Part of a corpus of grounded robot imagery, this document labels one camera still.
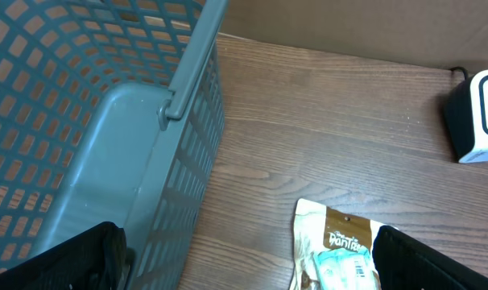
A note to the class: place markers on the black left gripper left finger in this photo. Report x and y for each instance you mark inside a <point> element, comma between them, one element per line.
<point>93,259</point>

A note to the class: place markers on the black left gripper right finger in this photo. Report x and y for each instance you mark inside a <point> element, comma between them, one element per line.
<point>402,262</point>

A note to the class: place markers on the teal pack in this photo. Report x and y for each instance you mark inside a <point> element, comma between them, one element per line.
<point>342,269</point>

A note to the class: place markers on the brown white snack bag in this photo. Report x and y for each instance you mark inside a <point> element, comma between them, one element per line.
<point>318,228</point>

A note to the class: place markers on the white barcode scanner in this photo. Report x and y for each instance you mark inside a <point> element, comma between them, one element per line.
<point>466,116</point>

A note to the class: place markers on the grey plastic shopping basket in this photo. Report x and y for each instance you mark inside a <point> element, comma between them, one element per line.
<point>110,111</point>

